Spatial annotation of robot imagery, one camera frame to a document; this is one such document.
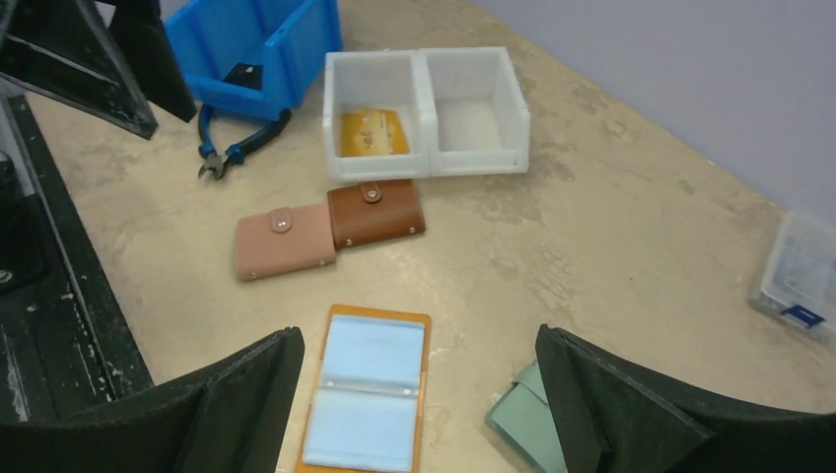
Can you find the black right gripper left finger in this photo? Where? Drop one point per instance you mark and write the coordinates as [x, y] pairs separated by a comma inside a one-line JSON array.
[[230, 416]]

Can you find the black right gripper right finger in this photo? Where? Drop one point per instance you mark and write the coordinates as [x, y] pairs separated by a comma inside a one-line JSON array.
[[612, 415]]

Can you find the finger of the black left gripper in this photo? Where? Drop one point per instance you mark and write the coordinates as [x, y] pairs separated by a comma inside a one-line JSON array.
[[137, 29], [63, 50]]

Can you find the green card holder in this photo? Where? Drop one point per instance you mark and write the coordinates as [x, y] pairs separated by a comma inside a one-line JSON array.
[[522, 418]]

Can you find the black card holder in bin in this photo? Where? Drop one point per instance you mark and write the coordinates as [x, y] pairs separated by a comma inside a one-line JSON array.
[[246, 76]]

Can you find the orange open card holder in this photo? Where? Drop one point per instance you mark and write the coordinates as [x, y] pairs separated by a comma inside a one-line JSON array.
[[367, 407]]

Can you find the brown leather card holder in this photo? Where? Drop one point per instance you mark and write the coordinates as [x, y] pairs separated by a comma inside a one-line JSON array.
[[374, 211]]

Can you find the gold credit card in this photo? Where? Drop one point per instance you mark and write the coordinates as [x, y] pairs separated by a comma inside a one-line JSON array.
[[367, 132]]

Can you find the blue plastic bin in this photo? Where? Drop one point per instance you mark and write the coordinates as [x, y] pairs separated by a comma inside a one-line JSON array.
[[290, 39]]

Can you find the clear plastic organizer box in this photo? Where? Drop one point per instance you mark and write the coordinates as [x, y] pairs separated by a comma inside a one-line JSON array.
[[797, 282]]

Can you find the white double compartment bin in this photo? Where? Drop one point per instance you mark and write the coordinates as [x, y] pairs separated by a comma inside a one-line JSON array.
[[462, 109]]

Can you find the blue handled wire cutters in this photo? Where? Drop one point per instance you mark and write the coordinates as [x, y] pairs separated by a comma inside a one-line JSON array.
[[237, 153]]

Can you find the black mounting base plate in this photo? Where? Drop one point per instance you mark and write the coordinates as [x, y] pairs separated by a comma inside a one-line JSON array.
[[65, 344]]

